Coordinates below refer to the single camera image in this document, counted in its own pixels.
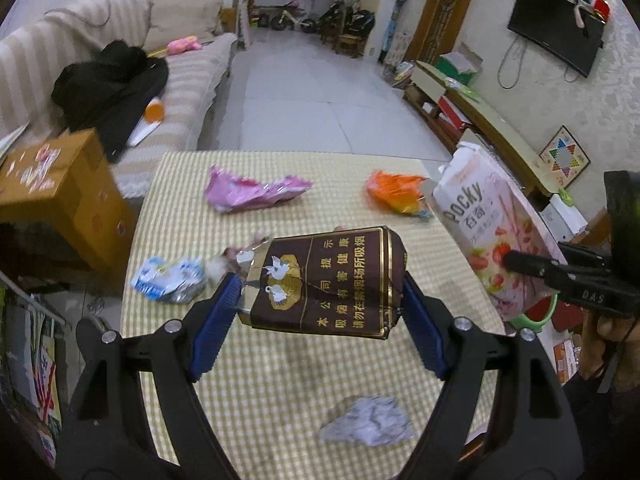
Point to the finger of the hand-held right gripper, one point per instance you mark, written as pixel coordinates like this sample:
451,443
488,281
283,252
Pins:
530,263
585,257

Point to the person's right hand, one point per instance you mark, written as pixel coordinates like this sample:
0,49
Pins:
597,345

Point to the white box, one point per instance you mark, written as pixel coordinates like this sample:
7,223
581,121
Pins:
565,220

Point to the beige cushion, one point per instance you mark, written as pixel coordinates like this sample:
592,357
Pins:
185,20

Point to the person's right forearm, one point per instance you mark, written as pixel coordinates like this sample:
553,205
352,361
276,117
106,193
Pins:
590,410

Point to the wall television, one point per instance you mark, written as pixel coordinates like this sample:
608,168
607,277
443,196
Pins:
555,27

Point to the green packet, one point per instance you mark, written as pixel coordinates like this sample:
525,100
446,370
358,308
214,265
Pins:
462,89

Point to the pink strawberry snack pouch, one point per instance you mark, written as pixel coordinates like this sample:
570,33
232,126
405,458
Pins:
480,220

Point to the orange snack wrapper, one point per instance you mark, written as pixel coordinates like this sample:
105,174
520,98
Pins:
397,192

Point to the blue white wrapper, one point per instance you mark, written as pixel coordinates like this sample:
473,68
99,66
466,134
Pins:
167,280

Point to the orange white toy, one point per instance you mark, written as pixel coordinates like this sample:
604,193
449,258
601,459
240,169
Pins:
152,112

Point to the green rimmed red bin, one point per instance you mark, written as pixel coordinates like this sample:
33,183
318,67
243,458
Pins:
542,315

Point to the orange booklets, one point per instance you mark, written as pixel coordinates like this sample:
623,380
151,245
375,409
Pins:
566,360

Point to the black white wrapper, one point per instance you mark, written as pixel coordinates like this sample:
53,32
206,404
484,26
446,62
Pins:
367,420

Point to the red book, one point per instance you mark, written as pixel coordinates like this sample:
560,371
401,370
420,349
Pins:
452,112

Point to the checked tablecloth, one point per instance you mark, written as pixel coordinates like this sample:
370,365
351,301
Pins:
280,375

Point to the pink toy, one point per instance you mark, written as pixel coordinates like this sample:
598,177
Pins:
184,45

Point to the open green cardboard box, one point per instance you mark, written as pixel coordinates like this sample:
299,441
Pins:
457,71

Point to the pink snack wrapper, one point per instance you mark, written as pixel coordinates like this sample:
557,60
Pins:
250,192

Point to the black jacket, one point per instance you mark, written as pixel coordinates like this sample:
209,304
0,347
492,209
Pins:
110,85

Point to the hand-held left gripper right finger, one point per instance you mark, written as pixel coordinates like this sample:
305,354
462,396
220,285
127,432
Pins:
425,335

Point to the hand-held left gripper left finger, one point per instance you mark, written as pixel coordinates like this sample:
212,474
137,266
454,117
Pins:
215,325

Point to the brown cigarette box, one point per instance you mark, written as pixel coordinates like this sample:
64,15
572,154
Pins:
330,280

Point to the small green toy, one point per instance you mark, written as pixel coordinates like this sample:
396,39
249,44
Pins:
565,196

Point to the wooden television cabinet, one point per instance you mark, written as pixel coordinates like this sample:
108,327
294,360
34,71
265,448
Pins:
500,125

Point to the brown cardboard box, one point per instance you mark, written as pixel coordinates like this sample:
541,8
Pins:
60,195

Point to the black stroller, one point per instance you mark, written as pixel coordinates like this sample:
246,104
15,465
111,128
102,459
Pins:
350,17

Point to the striped beige sofa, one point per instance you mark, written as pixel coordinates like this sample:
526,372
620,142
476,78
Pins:
190,90

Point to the silver foil wrapper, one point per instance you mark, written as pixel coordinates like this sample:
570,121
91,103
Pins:
240,257

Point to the wooden chair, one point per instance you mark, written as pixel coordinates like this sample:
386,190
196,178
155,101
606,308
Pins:
351,44

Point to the white balance bike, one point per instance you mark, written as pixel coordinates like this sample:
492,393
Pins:
292,19

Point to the star checkers board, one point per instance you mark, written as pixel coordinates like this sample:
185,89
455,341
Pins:
564,157

